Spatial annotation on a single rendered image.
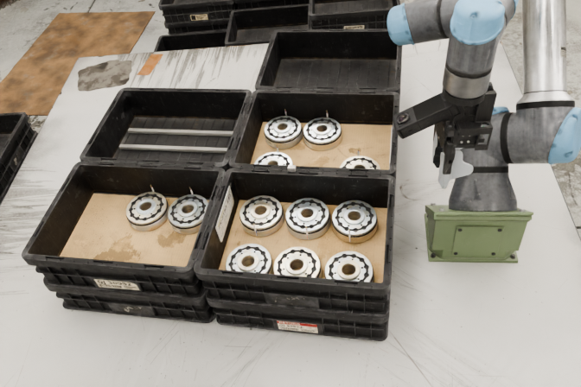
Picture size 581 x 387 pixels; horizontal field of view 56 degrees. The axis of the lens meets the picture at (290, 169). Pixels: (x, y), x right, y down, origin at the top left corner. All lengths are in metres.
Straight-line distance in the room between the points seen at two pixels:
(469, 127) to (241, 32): 1.99
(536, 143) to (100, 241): 1.02
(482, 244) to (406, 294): 0.21
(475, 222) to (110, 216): 0.88
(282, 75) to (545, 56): 0.80
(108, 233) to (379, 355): 0.70
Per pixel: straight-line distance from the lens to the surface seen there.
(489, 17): 0.88
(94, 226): 1.45
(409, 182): 1.55
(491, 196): 1.28
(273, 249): 1.27
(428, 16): 1.02
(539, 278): 1.42
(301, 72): 1.74
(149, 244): 1.36
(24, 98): 3.61
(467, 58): 0.91
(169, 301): 1.28
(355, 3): 2.75
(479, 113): 1.00
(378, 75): 1.70
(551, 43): 1.29
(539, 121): 1.25
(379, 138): 1.49
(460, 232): 1.31
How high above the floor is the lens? 1.85
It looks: 46 degrees down
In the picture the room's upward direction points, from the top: 9 degrees counter-clockwise
